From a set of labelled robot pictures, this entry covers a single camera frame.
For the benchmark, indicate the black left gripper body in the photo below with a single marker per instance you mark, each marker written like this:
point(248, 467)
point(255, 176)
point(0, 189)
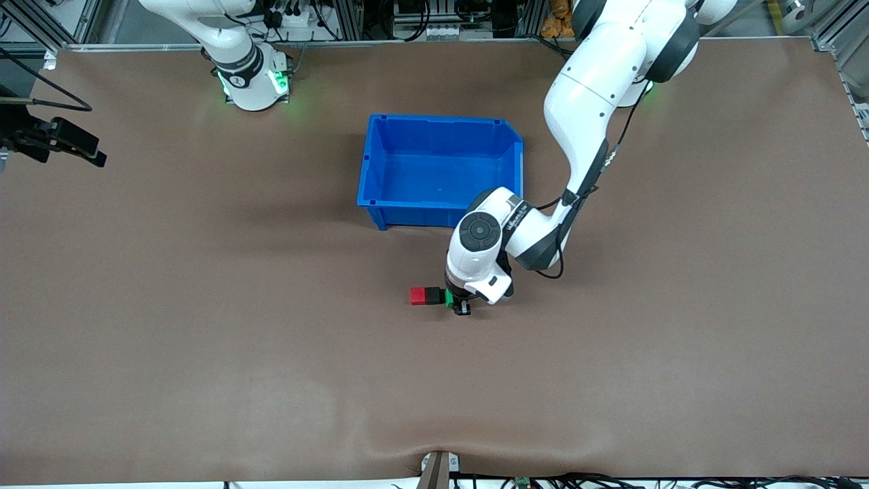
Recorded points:
point(456, 295)

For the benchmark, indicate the aluminium frame rail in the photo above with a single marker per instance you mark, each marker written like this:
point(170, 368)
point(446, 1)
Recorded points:
point(136, 46)

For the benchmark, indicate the black cube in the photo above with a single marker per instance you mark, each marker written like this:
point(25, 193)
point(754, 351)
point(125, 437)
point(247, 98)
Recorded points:
point(435, 296)

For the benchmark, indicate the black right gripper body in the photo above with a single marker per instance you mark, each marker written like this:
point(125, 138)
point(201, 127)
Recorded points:
point(26, 134)

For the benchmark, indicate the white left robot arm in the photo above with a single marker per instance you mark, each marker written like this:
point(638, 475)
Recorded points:
point(584, 95)

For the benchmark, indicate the aluminium frame post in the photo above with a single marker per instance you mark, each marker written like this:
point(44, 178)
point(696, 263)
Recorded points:
point(842, 41)

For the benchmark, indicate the green cube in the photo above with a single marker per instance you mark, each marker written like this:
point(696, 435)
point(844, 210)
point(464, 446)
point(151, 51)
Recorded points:
point(449, 299)

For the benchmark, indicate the blue plastic storage bin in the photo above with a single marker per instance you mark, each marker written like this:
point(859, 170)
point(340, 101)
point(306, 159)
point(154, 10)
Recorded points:
point(421, 170)

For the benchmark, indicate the white power strip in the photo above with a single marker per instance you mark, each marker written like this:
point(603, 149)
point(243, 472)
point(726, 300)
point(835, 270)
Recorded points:
point(295, 19)

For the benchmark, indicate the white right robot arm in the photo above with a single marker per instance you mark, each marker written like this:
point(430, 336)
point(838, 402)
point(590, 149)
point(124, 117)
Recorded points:
point(237, 41)

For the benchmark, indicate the small green circuit board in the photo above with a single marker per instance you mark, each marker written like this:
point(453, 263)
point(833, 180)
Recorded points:
point(522, 483)

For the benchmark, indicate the red cube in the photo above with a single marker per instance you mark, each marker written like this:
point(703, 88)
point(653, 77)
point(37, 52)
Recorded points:
point(418, 295)

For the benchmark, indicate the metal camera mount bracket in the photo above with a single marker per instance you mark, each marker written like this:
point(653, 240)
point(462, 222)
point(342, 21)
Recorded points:
point(438, 468)

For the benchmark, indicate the brown table mat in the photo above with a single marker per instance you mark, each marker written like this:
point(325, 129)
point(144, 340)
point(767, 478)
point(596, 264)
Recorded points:
point(434, 380)

